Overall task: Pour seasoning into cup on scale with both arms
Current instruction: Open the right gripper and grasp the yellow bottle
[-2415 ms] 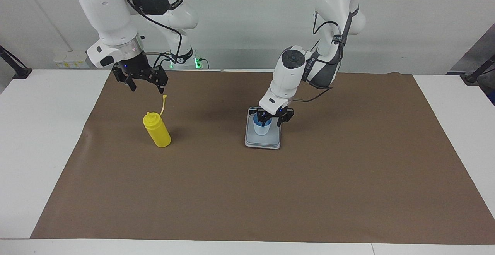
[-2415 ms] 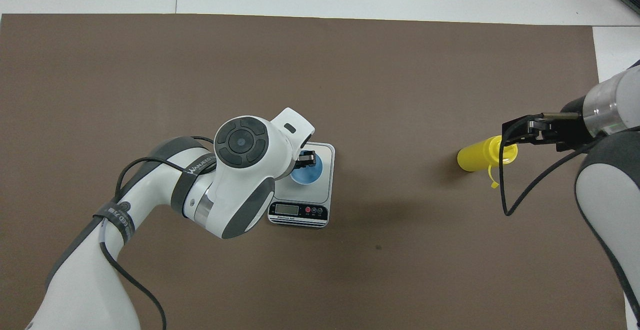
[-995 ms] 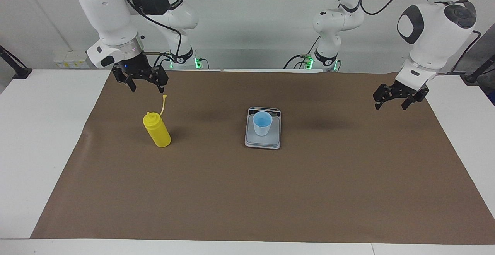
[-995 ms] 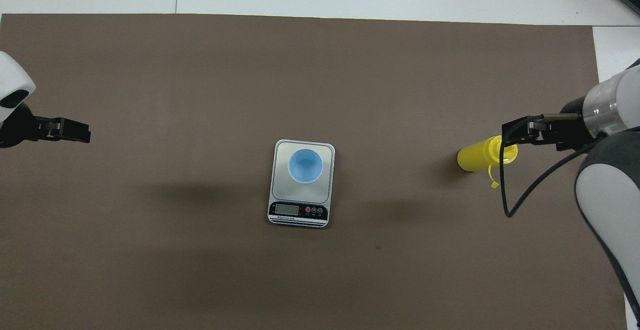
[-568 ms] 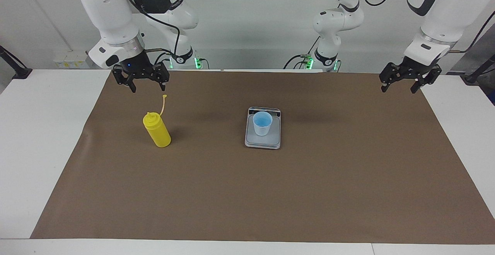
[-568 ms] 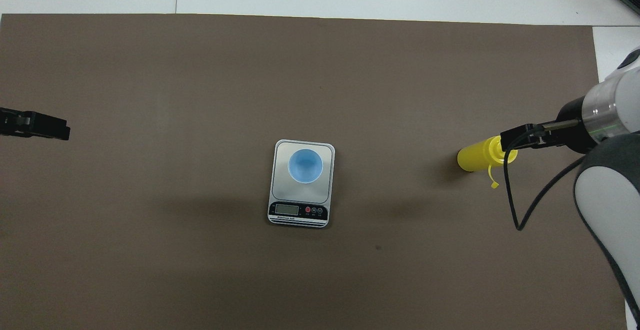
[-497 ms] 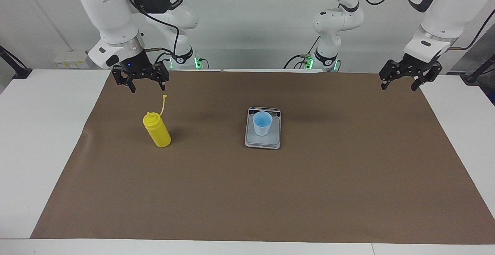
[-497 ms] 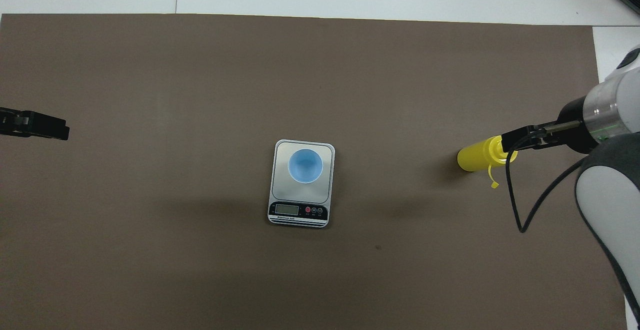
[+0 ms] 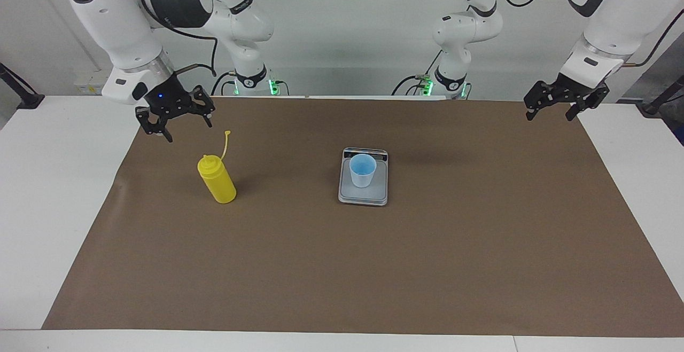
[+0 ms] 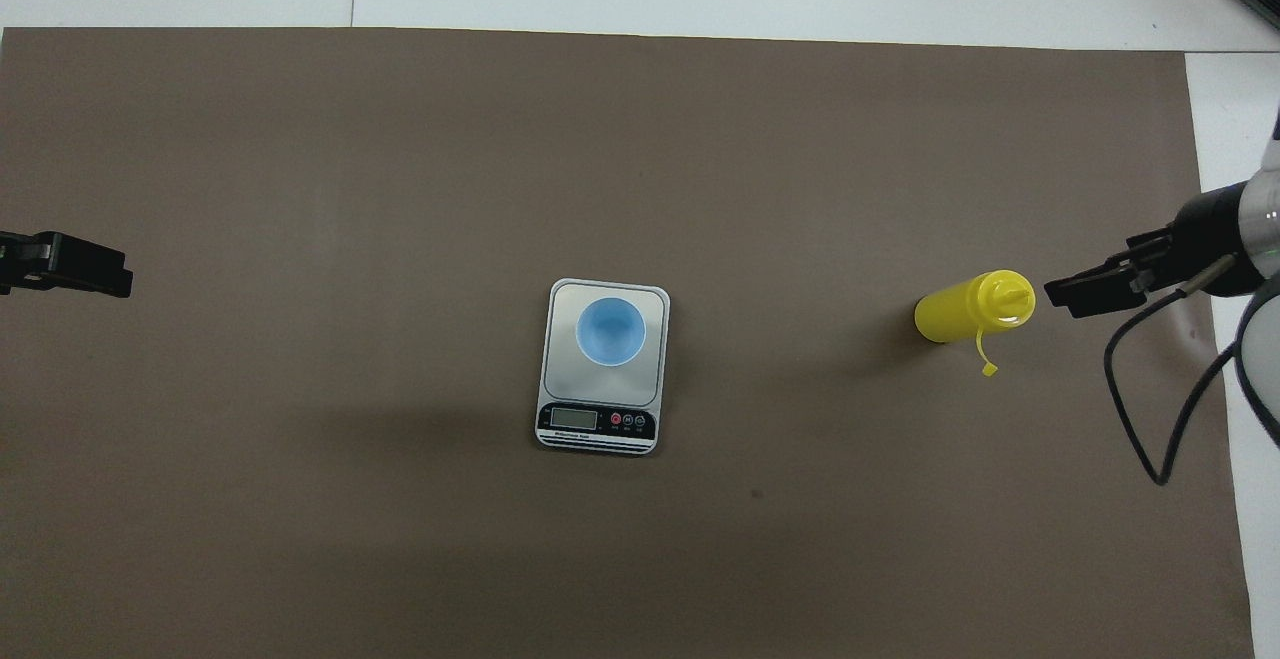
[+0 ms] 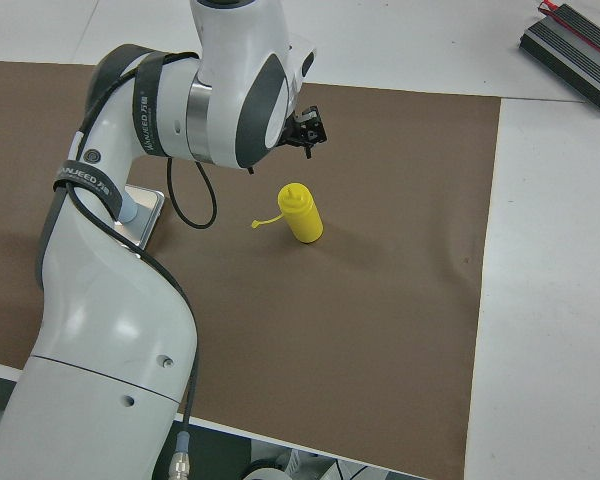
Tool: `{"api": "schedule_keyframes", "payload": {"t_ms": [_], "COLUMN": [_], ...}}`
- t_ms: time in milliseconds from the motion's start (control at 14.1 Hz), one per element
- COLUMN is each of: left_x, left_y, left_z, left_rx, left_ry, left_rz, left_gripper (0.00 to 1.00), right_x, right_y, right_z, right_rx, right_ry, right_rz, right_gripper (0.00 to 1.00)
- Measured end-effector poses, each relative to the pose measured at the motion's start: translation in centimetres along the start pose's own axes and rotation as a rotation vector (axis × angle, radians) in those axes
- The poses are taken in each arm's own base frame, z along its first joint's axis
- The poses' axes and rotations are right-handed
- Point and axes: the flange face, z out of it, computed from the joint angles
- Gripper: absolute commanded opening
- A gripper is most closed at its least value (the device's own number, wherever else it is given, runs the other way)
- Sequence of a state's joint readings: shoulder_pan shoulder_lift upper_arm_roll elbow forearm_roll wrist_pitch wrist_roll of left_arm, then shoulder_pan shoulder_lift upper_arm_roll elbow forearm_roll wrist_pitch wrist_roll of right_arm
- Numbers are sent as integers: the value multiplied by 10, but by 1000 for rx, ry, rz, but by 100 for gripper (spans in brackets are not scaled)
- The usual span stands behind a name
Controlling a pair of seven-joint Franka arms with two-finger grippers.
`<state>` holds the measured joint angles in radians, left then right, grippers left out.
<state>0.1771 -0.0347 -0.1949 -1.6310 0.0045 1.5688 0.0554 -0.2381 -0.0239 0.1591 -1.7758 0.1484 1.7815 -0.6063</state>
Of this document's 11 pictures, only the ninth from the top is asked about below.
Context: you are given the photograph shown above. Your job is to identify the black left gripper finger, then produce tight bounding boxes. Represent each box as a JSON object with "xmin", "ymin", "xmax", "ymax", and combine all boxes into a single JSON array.
[
  {"xmin": 523, "ymin": 81, "xmax": 558, "ymax": 122},
  {"xmin": 565, "ymin": 87, "xmax": 611, "ymax": 122}
]

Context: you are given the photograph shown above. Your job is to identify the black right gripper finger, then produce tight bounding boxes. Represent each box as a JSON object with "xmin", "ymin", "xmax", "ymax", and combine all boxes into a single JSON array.
[
  {"xmin": 191, "ymin": 85, "xmax": 217, "ymax": 128},
  {"xmin": 135, "ymin": 107, "xmax": 175, "ymax": 144}
]

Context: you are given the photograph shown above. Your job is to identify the yellow squeeze bottle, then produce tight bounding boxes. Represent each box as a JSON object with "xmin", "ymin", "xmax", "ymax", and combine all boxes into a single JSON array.
[{"xmin": 197, "ymin": 130, "xmax": 237, "ymax": 205}]

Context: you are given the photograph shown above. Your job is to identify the light blue plastic cup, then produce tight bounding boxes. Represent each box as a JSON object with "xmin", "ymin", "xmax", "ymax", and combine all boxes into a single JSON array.
[{"xmin": 349, "ymin": 154, "xmax": 378, "ymax": 189}]

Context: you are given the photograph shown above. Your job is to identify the silver digital kitchen scale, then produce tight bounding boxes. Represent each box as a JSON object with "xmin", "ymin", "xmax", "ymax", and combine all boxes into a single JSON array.
[{"xmin": 338, "ymin": 147, "xmax": 389, "ymax": 207}]

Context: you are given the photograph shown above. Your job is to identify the black clamp stand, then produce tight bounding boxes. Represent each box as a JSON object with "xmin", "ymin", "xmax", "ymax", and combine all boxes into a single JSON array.
[
  {"xmin": 0, "ymin": 62, "xmax": 45, "ymax": 110},
  {"xmin": 635, "ymin": 74, "xmax": 684, "ymax": 117}
]

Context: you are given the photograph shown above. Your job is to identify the brown table mat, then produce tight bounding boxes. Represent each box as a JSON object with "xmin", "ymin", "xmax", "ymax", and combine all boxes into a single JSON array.
[{"xmin": 42, "ymin": 96, "xmax": 684, "ymax": 338}]

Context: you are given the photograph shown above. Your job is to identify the black base cables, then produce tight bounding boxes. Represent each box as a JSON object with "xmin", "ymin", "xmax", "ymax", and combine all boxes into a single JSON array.
[
  {"xmin": 210, "ymin": 71, "xmax": 291, "ymax": 97},
  {"xmin": 391, "ymin": 56, "xmax": 472, "ymax": 98}
]

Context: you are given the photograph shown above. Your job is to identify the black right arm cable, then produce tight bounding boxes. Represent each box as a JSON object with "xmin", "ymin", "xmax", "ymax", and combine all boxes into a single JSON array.
[{"xmin": 140, "ymin": 0, "xmax": 220, "ymax": 78}]

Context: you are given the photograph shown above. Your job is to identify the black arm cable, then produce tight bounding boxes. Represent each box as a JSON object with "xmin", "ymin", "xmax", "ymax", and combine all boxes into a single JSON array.
[
  {"xmin": 140, "ymin": 0, "xmax": 220, "ymax": 78},
  {"xmin": 494, "ymin": 0, "xmax": 684, "ymax": 67}
]

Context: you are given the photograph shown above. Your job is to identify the white wall socket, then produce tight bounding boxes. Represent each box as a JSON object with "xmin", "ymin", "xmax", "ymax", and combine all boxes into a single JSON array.
[{"xmin": 74, "ymin": 76, "xmax": 105, "ymax": 96}]

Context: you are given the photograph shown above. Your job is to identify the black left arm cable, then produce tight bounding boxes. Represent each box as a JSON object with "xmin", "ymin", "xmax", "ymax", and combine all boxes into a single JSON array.
[{"xmin": 494, "ymin": 0, "xmax": 684, "ymax": 67}]

